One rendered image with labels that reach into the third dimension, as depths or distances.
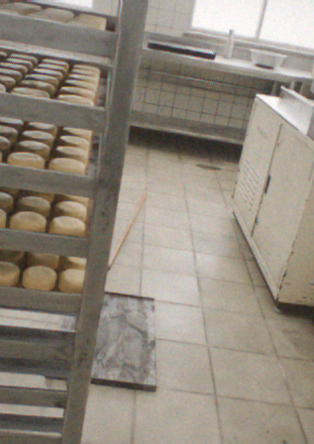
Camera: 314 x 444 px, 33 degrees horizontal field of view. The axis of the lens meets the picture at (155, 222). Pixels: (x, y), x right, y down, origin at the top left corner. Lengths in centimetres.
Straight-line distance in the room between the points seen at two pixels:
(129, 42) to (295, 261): 198
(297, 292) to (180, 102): 332
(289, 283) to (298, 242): 22
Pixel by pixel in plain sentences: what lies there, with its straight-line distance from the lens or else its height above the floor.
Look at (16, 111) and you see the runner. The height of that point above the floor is 114.
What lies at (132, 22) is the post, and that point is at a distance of 63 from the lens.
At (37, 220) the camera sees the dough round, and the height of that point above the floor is 97.
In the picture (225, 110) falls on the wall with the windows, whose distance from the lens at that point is 560.
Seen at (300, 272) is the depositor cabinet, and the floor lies 26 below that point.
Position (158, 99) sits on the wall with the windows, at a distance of 553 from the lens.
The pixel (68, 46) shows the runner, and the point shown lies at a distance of 66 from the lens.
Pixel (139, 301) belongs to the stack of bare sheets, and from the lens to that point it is 245.
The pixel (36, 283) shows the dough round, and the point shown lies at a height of 88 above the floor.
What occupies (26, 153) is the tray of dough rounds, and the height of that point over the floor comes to 106.
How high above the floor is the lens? 129
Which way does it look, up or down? 23 degrees down
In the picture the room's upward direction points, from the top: 11 degrees clockwise
